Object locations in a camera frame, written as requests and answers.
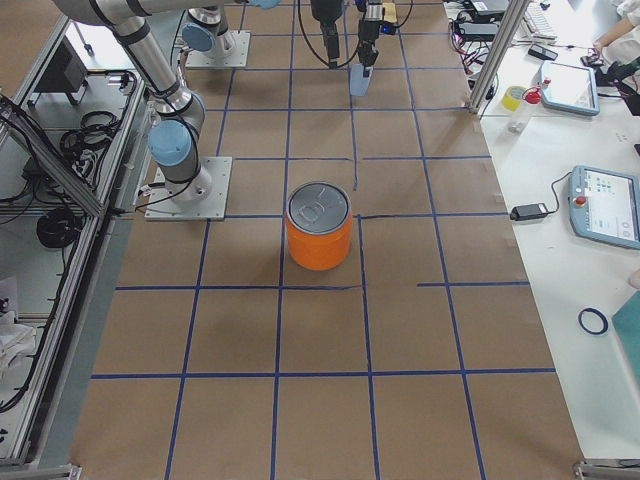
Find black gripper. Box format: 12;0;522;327
310;0;343;68
357;0;384;78

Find light blue cup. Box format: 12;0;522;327
349;63;373;97

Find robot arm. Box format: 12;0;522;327
55;1;235;202
178;1;397;79

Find wooden cup rack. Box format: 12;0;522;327
382;2;397;24

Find yellow tape roll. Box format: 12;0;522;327
501;85;526;112

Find orange canister with grey lid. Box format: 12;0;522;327
286;181;353;271

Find black smartphone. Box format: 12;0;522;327
527;44;558;61

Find far teach pendant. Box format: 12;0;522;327
538;60;600;116

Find teach pendant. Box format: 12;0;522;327
538;60;600;116
568;165;639;250

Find black power brick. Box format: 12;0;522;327
509;203;549;222

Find near teach pendant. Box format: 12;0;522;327
568;165;639;250

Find teal board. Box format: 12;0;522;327
613;291;640;380

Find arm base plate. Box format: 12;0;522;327
182;24;251;69
144;157;233;221

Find aluminium frame post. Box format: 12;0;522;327
467;0;529;114

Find blue tape ring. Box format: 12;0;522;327
578;308;609;336

